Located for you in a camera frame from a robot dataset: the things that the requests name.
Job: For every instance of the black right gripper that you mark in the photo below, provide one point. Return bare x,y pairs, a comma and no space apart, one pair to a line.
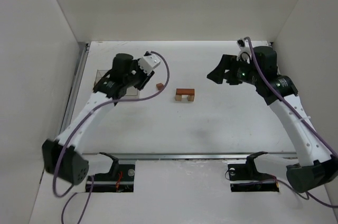
229,70

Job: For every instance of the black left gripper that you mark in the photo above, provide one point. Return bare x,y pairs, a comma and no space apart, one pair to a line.
144,80

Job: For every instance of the dark striped wood block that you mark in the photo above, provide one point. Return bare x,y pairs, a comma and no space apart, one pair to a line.
190,98

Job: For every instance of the red-brown long rectangular block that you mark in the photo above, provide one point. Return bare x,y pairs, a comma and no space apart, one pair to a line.
185,92

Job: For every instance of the light wood rectangular block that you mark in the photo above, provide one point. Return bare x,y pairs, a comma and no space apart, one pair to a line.
178,98

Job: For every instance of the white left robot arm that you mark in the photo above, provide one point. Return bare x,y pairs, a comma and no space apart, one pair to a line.
63,156

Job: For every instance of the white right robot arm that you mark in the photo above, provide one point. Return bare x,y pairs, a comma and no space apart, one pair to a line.
316,164

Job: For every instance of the red-brown wooden triangle block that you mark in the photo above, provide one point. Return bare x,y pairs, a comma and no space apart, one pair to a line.
159,86

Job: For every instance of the clear plastic box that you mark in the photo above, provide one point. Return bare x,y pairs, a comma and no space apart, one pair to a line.
122,86

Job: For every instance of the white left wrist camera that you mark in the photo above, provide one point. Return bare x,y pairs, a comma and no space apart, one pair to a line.
148,63

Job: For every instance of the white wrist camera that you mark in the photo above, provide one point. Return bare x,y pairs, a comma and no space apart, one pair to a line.
148,63
244,45

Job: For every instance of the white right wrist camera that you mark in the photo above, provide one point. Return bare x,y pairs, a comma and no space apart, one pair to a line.
244,45

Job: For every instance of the aluminium table edge rail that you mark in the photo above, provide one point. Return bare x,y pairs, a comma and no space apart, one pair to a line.
74,90

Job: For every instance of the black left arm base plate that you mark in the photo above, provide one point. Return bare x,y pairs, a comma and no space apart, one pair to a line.
122,181

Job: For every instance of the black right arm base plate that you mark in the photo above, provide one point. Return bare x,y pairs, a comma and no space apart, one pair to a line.
243,179

